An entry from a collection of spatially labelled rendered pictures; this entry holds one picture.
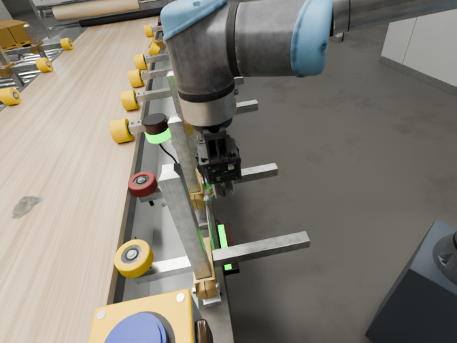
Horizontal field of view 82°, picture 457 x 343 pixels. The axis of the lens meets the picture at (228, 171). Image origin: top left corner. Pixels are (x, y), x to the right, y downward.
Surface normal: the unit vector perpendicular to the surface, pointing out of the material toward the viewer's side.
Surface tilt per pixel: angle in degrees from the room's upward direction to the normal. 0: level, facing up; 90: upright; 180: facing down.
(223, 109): 90
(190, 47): 90
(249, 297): 0
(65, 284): 0
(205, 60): 99
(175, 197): 90
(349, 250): 0
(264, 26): 53
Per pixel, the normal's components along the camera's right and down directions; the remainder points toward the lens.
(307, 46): -0.20, 0.59
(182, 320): -0.11, -0.75
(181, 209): 0.16, 0.64
